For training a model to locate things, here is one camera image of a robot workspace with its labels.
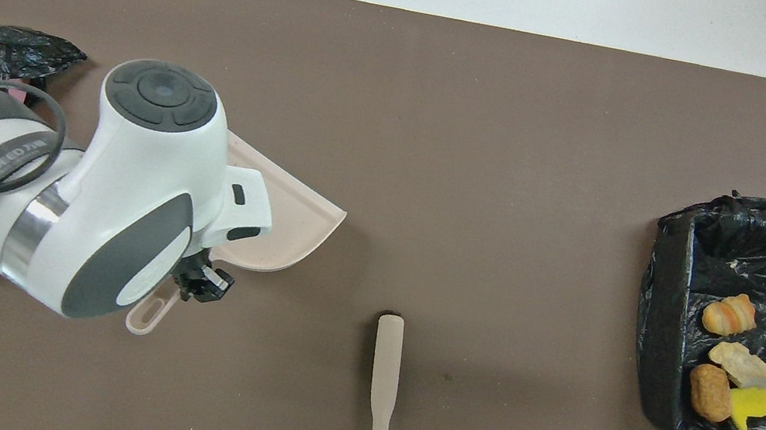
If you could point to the beige plastic dustpan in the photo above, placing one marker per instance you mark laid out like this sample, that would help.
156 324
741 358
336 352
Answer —
287 222

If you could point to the yellow sponge piece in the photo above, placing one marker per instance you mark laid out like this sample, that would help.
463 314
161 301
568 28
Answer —
755 405

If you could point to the pink plastic bin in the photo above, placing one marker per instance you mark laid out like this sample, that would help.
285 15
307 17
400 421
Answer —
18 94

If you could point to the brown table mat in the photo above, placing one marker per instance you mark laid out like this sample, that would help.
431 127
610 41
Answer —
520 152

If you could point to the brown bread roll toy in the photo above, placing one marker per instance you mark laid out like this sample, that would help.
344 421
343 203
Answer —
710 392

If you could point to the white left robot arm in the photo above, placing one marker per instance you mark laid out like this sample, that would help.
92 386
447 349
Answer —
140 204

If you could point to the pale cream chunk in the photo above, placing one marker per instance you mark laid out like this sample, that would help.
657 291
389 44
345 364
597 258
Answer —
743 364

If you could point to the orange striped croissant toy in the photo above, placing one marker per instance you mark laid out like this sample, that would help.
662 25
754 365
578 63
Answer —
729 315

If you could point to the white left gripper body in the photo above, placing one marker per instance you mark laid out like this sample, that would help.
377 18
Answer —
246 210

